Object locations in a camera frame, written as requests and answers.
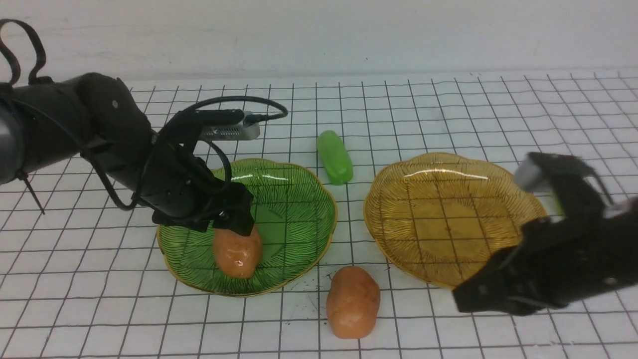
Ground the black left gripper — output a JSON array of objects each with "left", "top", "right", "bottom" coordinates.
[{"left": 134, "top": 132, "right": 255, "bottom": 237}]

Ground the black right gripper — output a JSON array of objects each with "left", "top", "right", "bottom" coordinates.
[{"left": 453, "top": 217, "right": 624, "bottom": 316}]

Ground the brown potato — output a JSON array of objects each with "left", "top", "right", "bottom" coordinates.
[
  {"left": 326, "top": 266, "right": 381, "bottom": 340},
  {"left": 212, "top": 224, "right": 264, "bottom": 279}
]

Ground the green cucumber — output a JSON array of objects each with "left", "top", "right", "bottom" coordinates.
[{"left": 316, "top": 130, "right": 354, "bottom": 185}]

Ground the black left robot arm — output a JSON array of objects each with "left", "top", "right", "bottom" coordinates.
[{"left": 1, "top": 73, "right": 255, "bottom": 236}]

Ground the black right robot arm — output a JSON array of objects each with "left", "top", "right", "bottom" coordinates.
[{"left": 453, "top": 198, "right": 638, "bottom": 316}]

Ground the green plastic plate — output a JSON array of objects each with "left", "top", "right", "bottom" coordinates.
[{"left": 157, "top": 159, "right": 338, "bottom": 296}]

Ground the amber plastic plate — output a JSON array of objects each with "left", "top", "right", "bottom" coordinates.
[{"left": 363, "top": 152, "right": 547, "bottom": 289}]

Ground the white grid tablecloth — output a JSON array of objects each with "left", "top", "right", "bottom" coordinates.
[{"left": 0, "top": 70, "right": 638, "bottom": 359}]

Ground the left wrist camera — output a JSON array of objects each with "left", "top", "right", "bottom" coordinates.
[{"left": 169, "top": 109, "right": 261, "bottom": 142}]

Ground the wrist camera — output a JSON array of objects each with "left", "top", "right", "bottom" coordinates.
[
  {"left": 513, "top": 152, "right": 614, "bottom": 218},
  {"left": 169, "top": 109, "right": 261, "bottom": 142}
]

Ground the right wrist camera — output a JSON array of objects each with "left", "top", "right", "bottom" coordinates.
[{"left": 513, "top": 152, "right": 614, "bottom": 218}]

